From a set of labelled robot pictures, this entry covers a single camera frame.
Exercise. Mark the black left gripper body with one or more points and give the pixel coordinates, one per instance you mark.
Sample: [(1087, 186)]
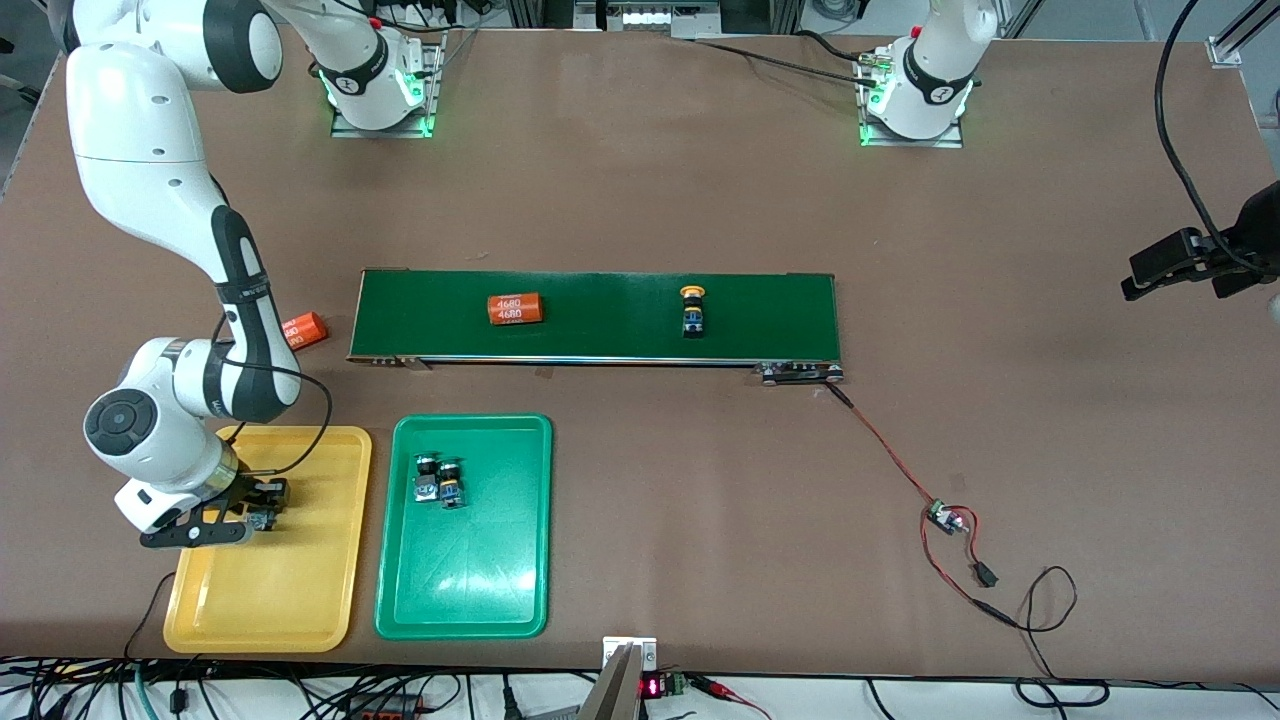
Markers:
[(1262, 222)]

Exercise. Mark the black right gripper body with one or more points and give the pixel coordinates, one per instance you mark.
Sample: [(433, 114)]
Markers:
[(258, 492)]

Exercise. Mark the yellow push button switch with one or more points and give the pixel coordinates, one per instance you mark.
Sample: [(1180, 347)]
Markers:
[(264, 520), (693, 312)]

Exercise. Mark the green push button switch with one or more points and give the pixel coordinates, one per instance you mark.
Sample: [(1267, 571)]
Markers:
[(427, 485), (452, 490)]

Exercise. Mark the orange cylinder white 4680 print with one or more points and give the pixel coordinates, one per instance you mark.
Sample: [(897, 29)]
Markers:
[(515, 309), (308, 330)]

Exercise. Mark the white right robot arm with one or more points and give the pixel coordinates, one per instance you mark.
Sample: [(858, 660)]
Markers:
[(150, 120)]

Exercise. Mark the yellow plastic tray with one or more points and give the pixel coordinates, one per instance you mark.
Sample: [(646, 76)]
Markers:
[(290, 590)]

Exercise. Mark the green plastic tray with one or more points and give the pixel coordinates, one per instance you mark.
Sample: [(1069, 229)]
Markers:
[(490, 570)]

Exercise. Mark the orange power strip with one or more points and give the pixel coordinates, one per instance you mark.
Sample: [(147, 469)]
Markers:
[(385, 712)]

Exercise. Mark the small motor controller board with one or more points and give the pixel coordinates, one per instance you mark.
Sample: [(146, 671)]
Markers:
[(942, 516)]

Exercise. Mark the green belt conveyor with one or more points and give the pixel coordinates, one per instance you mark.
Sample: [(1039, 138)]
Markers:
[(600, 340)]

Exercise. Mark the red LED display module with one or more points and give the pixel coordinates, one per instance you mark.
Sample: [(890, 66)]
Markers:
[(652, 688)]

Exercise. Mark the red clip lead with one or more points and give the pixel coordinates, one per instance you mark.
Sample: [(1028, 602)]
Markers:
[(720, 688)]

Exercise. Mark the silver electronics box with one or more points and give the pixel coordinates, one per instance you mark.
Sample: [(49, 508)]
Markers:
[(650, 18)]

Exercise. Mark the aluminium profile corner bracket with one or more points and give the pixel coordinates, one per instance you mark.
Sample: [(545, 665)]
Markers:
[(1225, 50)]

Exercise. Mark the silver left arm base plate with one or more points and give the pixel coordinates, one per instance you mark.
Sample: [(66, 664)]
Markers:
[(940, 141)]

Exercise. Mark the silver camera mount bracket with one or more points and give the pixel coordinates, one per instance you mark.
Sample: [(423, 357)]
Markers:
[(628, 655)]

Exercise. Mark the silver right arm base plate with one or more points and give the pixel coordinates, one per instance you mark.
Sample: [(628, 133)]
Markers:
[(432, 100)]

